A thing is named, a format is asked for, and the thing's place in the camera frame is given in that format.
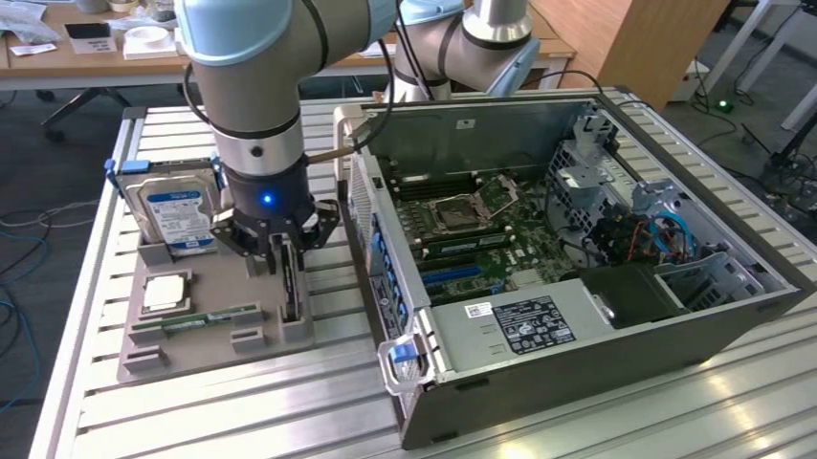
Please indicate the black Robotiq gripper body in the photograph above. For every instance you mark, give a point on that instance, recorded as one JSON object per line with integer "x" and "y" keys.
{"x": 269, "y": 201}

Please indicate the black graphics card with fan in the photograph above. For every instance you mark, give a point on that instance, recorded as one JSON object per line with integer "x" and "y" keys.
{"x": 293, "y": 296}

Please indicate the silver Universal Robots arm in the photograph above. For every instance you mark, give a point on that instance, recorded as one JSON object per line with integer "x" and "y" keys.
{"x": 256, "y": 72}

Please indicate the hard disk in blue carrier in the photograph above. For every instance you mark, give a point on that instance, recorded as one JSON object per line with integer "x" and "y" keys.
{"x": 169, "y": 210}

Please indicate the silver CPU chip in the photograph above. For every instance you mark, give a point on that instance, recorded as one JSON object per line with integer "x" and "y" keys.
{"x": 165, "y": 291}

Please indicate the green RAM stick bare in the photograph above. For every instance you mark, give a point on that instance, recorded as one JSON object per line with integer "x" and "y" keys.
{"x": 192, "y": 319}

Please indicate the CPU socket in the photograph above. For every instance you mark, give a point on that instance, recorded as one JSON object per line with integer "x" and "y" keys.
{"x": 460, "y": 215}

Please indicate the grey plastic parts rack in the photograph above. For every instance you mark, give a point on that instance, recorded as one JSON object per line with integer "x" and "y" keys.
{"x": 217, "y": 344}

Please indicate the blue expansion slot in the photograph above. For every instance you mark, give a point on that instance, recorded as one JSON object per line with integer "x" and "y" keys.
{"x": 453, "y": 274}

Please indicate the metal socket cover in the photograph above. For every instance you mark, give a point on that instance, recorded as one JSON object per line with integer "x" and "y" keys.
{"x": 499, "y": 193}

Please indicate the blue plastic case latch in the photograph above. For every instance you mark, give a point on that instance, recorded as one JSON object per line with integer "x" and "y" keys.
{"x": 403, "y": 356}

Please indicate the green motherboard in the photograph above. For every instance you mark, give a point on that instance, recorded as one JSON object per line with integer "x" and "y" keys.
{"x": 531, "y": 248}

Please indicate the grey power supply unit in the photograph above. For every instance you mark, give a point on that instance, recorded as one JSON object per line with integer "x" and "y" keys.
{"x": 467, "y": 344}

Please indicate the silver chipset heatsink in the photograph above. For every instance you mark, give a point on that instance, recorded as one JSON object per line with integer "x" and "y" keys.
{"x": 527, "y": 279}

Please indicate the black office chair base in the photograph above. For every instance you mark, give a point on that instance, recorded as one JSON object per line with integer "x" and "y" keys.
{"x": 86, "y": 102}

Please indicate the stack of white papers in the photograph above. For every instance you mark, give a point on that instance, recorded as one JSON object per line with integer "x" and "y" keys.
{"x": 380, "y": 51}

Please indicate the flat white box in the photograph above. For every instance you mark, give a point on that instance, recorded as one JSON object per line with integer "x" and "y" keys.
{"x": 150, "y": 53}

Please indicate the white tape roll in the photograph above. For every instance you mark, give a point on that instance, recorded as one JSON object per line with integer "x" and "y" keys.
{"x": 148, "y": 37}

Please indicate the long wooden desk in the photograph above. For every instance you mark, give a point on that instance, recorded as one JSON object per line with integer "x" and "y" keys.
{"x": 84, "y": 62}

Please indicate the perforated metal drive cage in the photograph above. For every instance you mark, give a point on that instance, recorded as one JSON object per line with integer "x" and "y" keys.
{"x": 588, "y": 201}

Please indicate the black and white sign box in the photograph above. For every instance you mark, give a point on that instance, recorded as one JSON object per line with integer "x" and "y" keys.
{"x": 90, "y": 37}

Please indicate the red and white card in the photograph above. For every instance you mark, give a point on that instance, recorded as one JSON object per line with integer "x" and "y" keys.
{"x": 33, "y": 49}

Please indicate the grey cup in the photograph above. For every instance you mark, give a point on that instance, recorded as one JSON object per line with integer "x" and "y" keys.
{"x": 93, "y": 6}

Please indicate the grey open PC case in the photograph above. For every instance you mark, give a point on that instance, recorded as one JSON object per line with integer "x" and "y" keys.
{"x": 575, "y": 382}

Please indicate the crumpled plastic bag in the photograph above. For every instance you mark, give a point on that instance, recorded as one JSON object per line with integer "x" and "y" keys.
{"x": 26, "y": 24}

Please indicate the metal disk bay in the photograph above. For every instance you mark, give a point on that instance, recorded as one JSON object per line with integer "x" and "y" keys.
{"x": 703, "y": 287}

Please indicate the wooden cabinet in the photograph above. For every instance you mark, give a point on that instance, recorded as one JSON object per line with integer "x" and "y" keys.
{"x": 639, "y": 48}

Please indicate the white box red button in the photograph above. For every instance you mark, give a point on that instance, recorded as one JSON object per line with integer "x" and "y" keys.
{"x": 692, "y": 81}

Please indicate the black device green light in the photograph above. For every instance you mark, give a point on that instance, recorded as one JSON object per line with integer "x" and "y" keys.
{"x": 723, "y": 103}

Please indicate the white desk frame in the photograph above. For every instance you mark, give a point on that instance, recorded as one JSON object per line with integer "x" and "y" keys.
{"x": 739, "y": 48}

